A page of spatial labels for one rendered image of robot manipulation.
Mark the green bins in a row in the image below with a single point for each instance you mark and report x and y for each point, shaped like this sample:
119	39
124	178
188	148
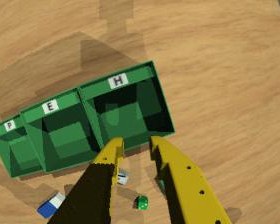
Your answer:
64	138

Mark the green die with white pips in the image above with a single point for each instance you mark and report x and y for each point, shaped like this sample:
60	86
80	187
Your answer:
142	202

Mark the blue and white eraser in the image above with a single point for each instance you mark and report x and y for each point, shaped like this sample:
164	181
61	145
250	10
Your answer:
50	206

